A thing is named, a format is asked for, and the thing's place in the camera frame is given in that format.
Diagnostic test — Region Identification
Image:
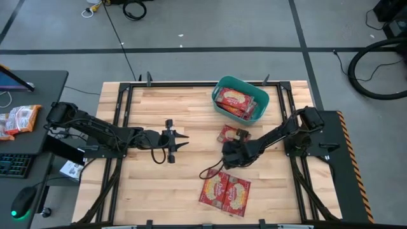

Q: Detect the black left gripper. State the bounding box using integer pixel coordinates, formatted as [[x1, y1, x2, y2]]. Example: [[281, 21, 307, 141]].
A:
[[144, 119, 190, 165]]

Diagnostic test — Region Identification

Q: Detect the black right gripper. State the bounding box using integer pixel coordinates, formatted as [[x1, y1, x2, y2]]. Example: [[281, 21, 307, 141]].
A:
[[221, 128, 257, 170]]

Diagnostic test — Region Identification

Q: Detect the teal plastic basket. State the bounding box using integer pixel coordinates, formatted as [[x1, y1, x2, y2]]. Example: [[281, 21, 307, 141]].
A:
[[212, 75, 270, 127]]

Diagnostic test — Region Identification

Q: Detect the white printed leaflet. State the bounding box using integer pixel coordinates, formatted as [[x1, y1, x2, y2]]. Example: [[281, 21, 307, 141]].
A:
[[59, 160, 85, 181]]

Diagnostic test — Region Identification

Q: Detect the black hazard-striped platform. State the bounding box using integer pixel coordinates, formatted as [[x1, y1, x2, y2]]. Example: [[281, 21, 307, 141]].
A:
[[314, 109, 376, 224]]

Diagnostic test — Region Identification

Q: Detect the black desk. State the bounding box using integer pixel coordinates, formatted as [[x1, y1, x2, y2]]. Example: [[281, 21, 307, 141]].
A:
[[0, 69, 69, 229]]

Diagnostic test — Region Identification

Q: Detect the black keyboard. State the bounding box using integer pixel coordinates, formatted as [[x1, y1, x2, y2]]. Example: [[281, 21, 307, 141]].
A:
[[0, 153, 35, 179]]

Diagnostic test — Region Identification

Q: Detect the black computer mouse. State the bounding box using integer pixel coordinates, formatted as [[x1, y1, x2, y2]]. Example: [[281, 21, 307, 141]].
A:
[[10, 186, 38, 220]]

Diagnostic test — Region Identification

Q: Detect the desk monitor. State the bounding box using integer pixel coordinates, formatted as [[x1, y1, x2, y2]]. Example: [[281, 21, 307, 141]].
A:
[[0, 64, 36, 93]]

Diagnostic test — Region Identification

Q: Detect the black equipment case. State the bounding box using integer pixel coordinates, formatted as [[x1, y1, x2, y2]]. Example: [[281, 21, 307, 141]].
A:
[[373, 0, 407, 39]]

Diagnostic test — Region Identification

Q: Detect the black metal table frame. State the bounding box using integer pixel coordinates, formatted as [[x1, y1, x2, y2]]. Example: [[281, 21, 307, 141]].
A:
[[76, 72, 343, 229]]

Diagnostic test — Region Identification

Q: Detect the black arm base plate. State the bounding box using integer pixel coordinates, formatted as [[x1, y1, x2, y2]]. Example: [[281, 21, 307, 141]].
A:
[[84, 133, 130, 159], [284, 135, 341, 158]]

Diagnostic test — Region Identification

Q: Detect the long black floor cable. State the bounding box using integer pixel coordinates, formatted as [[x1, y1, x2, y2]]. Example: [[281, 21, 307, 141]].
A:
[[102, 0, 138, 82]]

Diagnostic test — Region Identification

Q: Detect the thin black floor cable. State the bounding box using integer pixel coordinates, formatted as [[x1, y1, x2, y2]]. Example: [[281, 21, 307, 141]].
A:
[[332, 48, 404, 83]]

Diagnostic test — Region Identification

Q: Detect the large black hose ring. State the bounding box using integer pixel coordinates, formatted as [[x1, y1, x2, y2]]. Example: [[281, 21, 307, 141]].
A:
[[347, 37, 407, 101]]

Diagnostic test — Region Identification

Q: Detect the coiled black floor cable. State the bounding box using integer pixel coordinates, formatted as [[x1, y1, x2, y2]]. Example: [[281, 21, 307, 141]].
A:
[[122, 0, 148, 22]]

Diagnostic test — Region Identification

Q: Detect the white and yellow plug cable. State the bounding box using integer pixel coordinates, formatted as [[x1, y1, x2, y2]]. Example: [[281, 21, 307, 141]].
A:
[[80, 0, 104, 18]]

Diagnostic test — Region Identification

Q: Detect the white desk cable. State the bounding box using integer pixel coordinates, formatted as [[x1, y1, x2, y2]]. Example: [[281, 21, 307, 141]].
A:
[[0, 91, 13, 109]]

